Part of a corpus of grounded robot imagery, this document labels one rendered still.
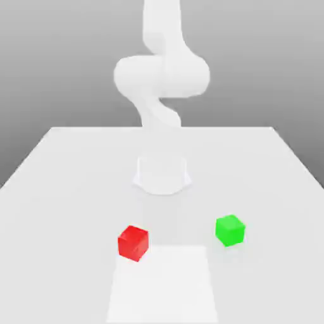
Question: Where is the small green cube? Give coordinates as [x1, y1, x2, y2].
[215, 214, 246, 247]

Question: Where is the small red cube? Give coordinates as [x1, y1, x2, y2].
[117, 225, 149, 263]

